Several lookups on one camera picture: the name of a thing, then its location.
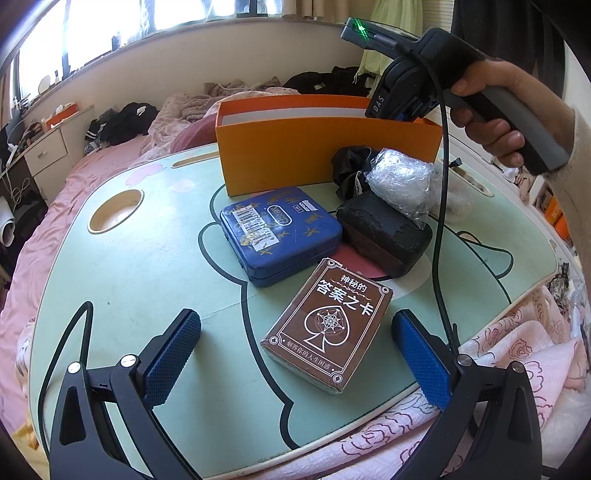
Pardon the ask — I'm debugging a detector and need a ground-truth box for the orange storage bin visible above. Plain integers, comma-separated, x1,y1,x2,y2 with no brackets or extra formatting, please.
44,102,79,132

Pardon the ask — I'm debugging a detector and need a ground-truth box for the green cartoon print desktop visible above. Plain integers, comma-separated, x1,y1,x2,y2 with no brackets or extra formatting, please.
28,138,561,472

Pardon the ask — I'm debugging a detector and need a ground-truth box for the window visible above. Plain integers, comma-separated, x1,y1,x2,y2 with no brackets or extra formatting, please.
18,0,301,79

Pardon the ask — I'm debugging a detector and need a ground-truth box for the white rolled mat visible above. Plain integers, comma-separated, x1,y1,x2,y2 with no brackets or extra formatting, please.
0,196,17,250

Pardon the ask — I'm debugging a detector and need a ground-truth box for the pink bed sheet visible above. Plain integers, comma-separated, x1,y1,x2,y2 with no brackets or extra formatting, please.
0,136,153,352

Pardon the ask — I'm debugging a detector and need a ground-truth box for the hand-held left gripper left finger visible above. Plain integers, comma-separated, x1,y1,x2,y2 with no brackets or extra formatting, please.
48,308,202,480

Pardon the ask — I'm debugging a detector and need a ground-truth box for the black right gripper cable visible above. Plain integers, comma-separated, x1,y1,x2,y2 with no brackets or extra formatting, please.
427,41,462,358

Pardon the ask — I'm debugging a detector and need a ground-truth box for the white drawer cabinet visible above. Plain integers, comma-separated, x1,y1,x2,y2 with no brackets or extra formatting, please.
23,105,95,206

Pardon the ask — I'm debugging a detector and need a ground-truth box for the brown card box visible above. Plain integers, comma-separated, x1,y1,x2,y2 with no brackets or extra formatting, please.
260,257,394,395

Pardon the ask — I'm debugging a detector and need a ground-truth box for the black striped clothes pile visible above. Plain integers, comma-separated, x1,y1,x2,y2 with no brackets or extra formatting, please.
83,102,160,153

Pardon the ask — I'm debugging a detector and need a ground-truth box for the orange cardboard box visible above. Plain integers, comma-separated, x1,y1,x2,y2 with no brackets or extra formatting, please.
215,95,443,198

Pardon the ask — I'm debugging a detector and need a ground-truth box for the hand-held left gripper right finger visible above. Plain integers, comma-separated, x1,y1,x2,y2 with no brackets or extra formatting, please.
391,308,542,480

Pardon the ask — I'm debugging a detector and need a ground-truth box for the light green hanging curtain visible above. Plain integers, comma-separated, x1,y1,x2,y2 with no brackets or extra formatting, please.
355,0,407,90

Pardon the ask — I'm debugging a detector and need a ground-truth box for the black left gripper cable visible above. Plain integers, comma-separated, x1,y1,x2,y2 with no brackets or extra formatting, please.
39,301,92,444

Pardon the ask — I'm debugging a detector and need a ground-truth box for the clear plastic wrap ball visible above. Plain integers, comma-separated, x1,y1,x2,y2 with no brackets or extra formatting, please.
367,148,441,227

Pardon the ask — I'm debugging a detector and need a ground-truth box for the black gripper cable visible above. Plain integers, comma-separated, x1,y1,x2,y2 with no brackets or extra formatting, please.
427,41,462,358
39,301,92,444

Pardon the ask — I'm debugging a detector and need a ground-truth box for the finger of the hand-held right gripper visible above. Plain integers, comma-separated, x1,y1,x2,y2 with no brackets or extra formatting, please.
397,95,435,123

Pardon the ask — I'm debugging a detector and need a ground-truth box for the black lace trimmed cloth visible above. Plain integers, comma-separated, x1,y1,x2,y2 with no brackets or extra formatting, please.
331,145,384,201

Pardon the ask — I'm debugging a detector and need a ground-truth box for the black floral print cloth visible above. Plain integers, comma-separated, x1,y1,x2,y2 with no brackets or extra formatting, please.
545,258,583,315

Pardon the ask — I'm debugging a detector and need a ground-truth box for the pink rose print blanket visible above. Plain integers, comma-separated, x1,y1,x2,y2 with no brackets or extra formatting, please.
295,286,591,480

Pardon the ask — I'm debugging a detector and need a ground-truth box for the person's right hand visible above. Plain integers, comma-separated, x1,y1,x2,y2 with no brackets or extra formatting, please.
449,58,578,168

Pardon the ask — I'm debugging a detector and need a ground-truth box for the dark hanging garment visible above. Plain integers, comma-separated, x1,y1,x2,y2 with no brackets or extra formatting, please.
450,0,568,97

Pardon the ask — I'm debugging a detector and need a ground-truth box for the black worn pouch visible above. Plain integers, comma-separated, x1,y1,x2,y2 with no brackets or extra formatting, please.
335,191,433,278

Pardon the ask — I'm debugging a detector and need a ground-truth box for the blue tin case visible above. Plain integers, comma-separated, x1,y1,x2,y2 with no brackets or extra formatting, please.
219,187,343,288

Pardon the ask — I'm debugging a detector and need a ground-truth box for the pink crumpled quilt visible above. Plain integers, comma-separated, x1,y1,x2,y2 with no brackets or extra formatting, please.
148,80,305,153

